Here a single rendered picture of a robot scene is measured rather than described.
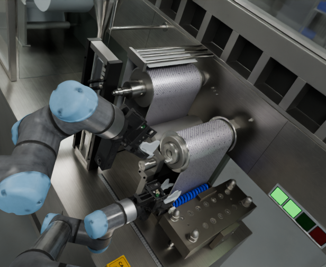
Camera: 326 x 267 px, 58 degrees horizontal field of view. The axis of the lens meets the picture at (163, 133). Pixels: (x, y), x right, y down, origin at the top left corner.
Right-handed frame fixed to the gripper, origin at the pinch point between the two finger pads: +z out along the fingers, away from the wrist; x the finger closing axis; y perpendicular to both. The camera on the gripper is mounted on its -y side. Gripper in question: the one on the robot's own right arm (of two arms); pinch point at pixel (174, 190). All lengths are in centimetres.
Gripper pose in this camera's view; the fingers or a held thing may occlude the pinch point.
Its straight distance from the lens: 111.1
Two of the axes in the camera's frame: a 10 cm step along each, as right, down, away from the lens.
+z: 7.6, -2.3, 6.1
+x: -5.8, -6.6, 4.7
